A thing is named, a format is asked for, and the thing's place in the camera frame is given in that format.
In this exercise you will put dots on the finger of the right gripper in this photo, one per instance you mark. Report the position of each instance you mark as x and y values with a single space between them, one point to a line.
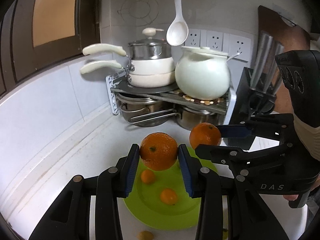
234 131
225 155

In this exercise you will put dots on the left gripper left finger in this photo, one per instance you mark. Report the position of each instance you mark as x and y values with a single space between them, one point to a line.
68 215

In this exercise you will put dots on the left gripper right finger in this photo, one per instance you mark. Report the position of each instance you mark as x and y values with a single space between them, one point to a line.
249 217

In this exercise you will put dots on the large orange mandarin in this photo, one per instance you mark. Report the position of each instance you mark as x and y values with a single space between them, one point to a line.
206 134

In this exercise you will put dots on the small orange mandarin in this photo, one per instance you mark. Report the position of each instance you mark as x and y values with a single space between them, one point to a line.
148 177

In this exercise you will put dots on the brown kiwi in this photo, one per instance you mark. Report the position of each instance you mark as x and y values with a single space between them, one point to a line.
145 235

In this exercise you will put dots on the green tomato front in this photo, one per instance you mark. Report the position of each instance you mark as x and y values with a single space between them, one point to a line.
225 234

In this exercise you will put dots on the black knife block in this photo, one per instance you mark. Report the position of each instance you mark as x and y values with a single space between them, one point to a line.
252 102

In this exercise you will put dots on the steel pot under rack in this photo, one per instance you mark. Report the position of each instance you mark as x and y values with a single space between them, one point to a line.
188 118

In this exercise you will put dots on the white ceramic pot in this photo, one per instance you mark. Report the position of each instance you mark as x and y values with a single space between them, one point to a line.
203 73

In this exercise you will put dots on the green plate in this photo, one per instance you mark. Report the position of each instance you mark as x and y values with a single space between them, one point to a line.
179 197

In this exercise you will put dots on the steel pan under rack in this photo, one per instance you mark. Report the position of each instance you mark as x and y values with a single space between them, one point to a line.
144 111

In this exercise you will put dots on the cream saucepan lower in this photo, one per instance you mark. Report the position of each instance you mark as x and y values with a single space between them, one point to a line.
150 81

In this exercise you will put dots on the cream saucepan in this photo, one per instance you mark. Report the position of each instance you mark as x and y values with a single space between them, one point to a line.
150 81
135 66

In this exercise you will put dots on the cream saucepan upper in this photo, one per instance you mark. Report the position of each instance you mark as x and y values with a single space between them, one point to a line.
135 66

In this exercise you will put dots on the white hanging ladle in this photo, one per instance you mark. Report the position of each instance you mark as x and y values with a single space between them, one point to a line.
178 31

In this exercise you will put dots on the steel steamer pot with lid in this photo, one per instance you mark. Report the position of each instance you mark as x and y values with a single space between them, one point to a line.
150 48

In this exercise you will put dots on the wooden cutting board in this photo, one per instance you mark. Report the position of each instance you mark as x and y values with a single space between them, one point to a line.
292 37

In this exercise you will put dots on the white pot rack shelf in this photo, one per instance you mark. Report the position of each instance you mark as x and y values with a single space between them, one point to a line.
223 106

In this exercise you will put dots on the dark wooden window cabinet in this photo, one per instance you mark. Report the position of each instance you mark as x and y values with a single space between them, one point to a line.
36 34

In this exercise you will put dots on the knife handle right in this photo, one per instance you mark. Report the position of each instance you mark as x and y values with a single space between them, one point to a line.
277 84

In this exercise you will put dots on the knife handle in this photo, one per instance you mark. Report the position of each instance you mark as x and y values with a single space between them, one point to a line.
277 48
277 84
264 46

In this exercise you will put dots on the wall power sockets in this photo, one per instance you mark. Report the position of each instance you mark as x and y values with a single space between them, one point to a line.
225 42

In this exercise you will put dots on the knife handle middle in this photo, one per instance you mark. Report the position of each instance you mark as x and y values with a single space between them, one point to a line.
277 48

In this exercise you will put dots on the knife handle left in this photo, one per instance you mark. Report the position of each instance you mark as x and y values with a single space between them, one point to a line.
264 46

